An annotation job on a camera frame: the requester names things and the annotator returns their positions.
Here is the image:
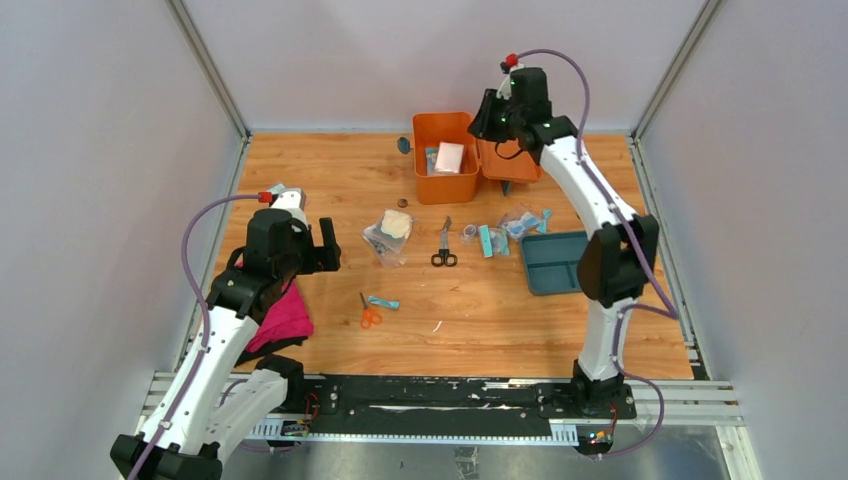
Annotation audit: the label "white gauze pack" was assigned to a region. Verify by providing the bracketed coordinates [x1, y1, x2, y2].
[433, 142, 465, 175]

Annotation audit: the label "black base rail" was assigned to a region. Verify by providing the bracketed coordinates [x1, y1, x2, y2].
[142, 370, 743, 446]

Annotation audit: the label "blue foil sachet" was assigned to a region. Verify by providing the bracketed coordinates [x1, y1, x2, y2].
[367, 296, 400, 310]

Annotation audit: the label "teal bandage packet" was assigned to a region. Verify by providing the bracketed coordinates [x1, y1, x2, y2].
[478, 225, 510, 258]

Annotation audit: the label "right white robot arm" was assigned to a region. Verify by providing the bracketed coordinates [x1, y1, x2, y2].
[469, 63, 659, 418]

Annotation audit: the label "clear bag blue items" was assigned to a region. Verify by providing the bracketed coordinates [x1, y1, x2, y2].
[498, 204, 543, 241]

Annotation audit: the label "orange medicine box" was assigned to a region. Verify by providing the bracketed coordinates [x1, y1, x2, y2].
[412, 112, 541, 205]

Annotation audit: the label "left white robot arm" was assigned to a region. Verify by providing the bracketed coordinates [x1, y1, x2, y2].
[110, 208, 341, 479]

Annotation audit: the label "bag with white gauze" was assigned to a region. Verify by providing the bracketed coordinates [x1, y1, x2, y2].
[362, 209, 415, 268]

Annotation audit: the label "small clear bag left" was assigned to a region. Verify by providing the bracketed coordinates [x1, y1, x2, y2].
[266, 183, 288, 196]

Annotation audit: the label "black bandage scissors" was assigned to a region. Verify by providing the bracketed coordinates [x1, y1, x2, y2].
[430, 216, 458, 267]

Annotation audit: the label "small orange scissors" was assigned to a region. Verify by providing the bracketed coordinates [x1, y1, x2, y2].
[359, 292, 383, 329]

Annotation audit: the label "blue cotton swab bag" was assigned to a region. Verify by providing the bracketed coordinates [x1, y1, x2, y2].
[425, 147, 438, 176]

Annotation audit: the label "teal plastic tray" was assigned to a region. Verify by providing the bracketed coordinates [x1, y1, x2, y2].
[519, 231, 589, 296]

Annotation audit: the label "pink folded cloth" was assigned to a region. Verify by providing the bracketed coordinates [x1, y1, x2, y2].
[242, 281, 315, 361]

